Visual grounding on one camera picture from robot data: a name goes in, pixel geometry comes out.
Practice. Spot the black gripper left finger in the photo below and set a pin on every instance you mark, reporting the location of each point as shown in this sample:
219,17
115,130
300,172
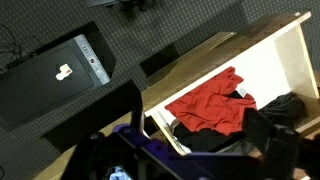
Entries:
128,148

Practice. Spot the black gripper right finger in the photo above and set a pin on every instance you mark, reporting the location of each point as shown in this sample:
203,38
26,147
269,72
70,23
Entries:
283,149

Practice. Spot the light blue shirt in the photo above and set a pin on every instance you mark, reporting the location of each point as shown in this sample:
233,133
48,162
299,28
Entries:
117,173

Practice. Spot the red shirt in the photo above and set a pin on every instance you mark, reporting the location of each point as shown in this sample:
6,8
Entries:
211,106

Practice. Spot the black garment in drawer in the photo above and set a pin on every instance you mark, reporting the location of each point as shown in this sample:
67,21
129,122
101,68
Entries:
206,139

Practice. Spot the dark grey garment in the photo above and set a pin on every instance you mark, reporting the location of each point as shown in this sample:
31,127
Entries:
286,110

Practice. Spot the white sticker on computer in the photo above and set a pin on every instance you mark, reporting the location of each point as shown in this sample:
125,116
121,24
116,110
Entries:
65,71

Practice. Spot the black computer tower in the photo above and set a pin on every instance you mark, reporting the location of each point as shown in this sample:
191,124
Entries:
30,89

